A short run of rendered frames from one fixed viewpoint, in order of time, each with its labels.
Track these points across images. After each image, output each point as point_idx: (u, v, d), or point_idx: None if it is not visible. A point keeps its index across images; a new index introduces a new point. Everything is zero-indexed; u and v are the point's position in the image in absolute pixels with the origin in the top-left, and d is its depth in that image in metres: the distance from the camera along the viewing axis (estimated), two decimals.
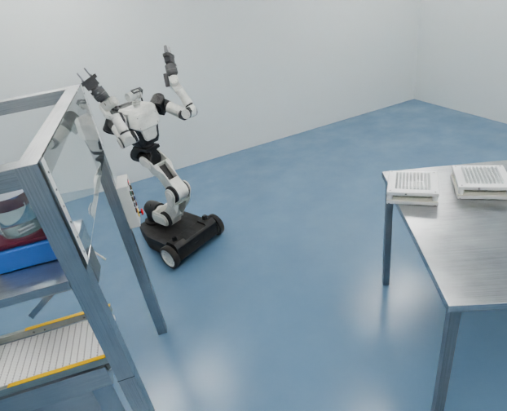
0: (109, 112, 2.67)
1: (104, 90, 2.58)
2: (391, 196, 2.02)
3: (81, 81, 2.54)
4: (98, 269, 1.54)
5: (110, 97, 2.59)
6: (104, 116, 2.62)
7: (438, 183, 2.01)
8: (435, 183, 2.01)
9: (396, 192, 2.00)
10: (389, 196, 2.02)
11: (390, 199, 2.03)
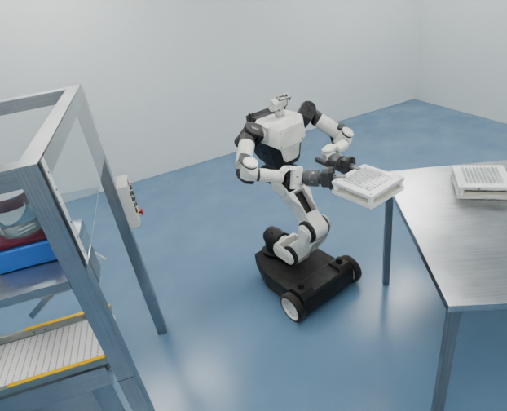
0: None
1: (311, 186, 2.04)
2: (336, 187, 1.95)
3: (336, 174, 1.98)
4: (98, 269, 1.54)
5: (301, 187, 2.05)
6: (288, 166, 2.02)
7: (385, 188, 1.82)
8: (383, 187, 1.83)
9: (338, 184, 1.92)
10: (333, 186, 1.96)
11: (335, 190, 1.96)
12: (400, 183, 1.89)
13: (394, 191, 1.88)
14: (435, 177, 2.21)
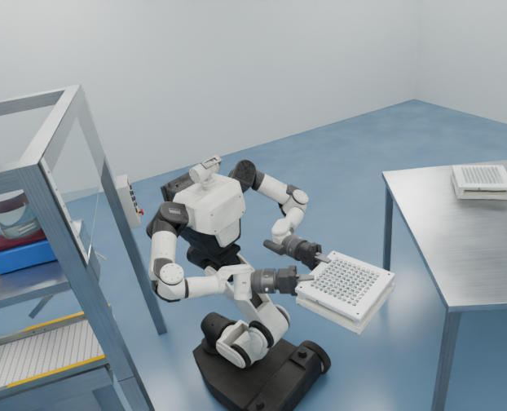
0: None
1: None
2: (301, 295, 1.34)
3: (299, 275, 1.37)
4: (98, 269, 1.54)
5: (250, 295, 1.41)
6: (229, 270, 1.37)
7: (376, 298, 1.25)
8: (372, 297, 1.25)
9: (306, 294, 1.31)
10: (298, 294, 1.34)
11: (301, 299, 1.35)
12: (390, 282, 1.33)
13: (384, 296, 1.31)
14: (435, 177, 2.21)
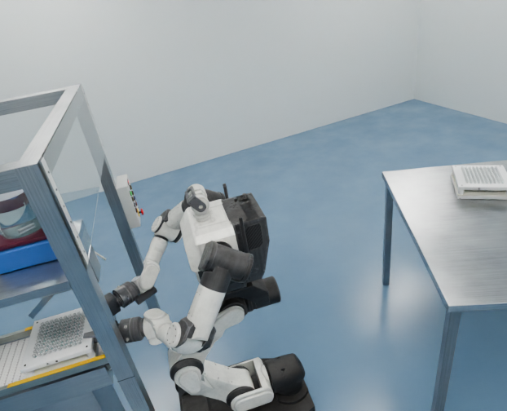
0: None
1: None
2: None
3: None
4: (98, 269, 1.54)
5: None
6: (145, 267, 1.68)
7: (28, 341, 1.49)
8: (31, 338, 1.49)
9: None
10: None
11: None
12: None
13: None
14: (435, 177, 2.21)
